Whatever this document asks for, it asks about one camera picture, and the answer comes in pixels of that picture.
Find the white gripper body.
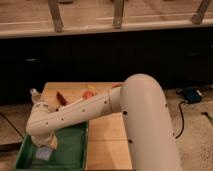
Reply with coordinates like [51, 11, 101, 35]
[32, 132, 58, 149]

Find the light blue sponge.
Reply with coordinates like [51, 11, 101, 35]
[35, 147, 52, 161]

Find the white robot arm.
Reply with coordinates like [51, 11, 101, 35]
[26, 74, 183, 171]

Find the green plastic tray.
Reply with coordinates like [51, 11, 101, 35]
[12, 122, 89, 171]

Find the white bottle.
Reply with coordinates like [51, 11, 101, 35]
[30, 88, 41, 103]

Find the dark red chili toy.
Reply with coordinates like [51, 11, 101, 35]
[56, 92, 67, 106]

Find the orange toy vegetable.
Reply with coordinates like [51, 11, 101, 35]
[82, 90, 96, 99]

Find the wooden board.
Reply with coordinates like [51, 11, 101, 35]
[42, 82, 132, 171]

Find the left wooden leg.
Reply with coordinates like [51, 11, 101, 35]
[48, 0, 63, 32]

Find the wooden leg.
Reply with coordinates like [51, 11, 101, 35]
[191, 0, 212, 25]
[48, 0, 63, 32]
[113, 0, 125, 29]

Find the middle wooden leg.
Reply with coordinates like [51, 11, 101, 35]
[113, 0, 125, 29]

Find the blue power box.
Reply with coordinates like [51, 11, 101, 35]
[180, 88, 202, 104]

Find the right wooden leg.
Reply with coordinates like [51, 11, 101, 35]
[191, 0, 212, 25]

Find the black cable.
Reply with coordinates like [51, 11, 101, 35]
[174, 100, 186, 140]

